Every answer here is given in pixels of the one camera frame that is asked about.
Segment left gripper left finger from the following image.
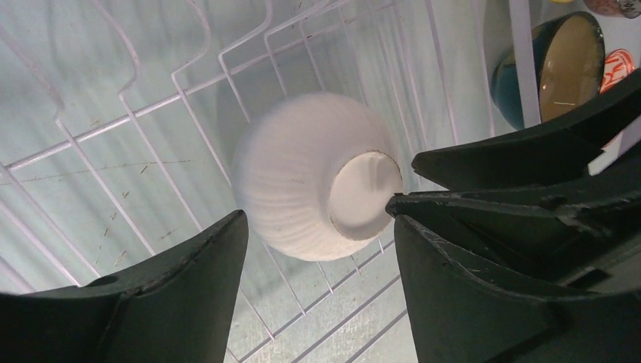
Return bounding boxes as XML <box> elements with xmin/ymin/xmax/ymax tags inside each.
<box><xmin>1</xmin><ymin>210</ymin><xmax>249</xmax><ymax>362</ymax></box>

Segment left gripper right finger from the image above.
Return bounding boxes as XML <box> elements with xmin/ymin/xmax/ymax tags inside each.
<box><xmin>395</xmin><ymin>216</ymin><xmax>640</xmax><ymax>362</ymax></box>

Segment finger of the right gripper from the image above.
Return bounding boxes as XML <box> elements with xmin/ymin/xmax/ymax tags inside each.
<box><xmin>411</xmin><ymin>70</ymin><xmax>640</xmax><ymax>191</ymax></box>
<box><xmin>386</xmin><ymin>172</ymin><xmax>640</xmax><ymax>296</ymax></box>

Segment dark teal bowl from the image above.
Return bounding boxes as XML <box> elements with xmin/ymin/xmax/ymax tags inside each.
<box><xmin>490</xmin><ymin>11</ymin><xmax>605</xmax><ymax>130</ymax></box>

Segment white bowl red rings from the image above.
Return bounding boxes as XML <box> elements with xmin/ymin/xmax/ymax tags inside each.
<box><xmin>599</xmin><ymin>48</ymin><xmax>637</xmax><ymax>96</ymax></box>

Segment plain white bowl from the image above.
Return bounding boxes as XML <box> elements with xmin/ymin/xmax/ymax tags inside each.
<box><xmin>231</xmin><ymin>92</ymin><xmax>404</xmax><ymax>262</ymax></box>

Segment white wire dish rack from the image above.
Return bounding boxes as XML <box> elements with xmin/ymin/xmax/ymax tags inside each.
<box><xmin>1</xmin><ymin>1</ymin><xmax>553</xmax><ymax>362</ymax></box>

